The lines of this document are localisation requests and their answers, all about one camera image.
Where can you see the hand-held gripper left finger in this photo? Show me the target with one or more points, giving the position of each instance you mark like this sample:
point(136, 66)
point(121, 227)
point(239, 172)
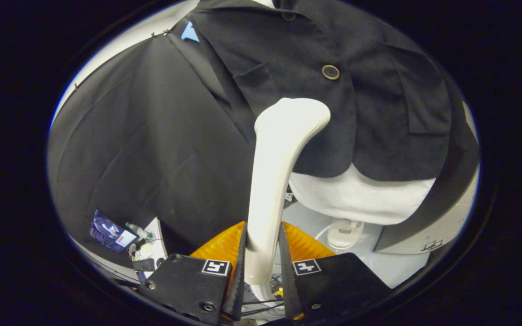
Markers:
point(239, 280)

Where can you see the white mannequin torso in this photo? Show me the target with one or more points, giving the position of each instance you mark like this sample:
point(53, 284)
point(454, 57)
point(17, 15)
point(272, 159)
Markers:
point(360, 199)

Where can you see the grey cabinet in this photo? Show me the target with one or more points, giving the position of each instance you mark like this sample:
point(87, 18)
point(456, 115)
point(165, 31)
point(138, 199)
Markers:
point(447, 226)

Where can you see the clear bottle green cap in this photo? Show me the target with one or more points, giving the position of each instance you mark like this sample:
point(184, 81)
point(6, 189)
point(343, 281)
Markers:
point(138, 231)

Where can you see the black power plug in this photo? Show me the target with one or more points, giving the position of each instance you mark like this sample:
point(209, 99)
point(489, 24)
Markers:
point(143, 265)

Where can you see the white power strip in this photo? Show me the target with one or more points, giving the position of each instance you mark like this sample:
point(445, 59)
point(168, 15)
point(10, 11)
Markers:
point(157, 231)

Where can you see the white mannequin stand base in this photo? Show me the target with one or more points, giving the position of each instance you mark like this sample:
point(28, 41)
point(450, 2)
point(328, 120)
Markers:
point(345, 233)

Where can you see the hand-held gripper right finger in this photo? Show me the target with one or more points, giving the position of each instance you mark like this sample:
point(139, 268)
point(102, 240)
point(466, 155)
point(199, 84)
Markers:
point(287, 280)

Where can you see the black backdrop cloth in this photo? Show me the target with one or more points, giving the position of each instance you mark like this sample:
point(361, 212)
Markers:
point(129, 149)

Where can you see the black suit jacket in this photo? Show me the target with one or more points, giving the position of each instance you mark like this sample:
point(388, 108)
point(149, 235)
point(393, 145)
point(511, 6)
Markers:
point(369, 113)

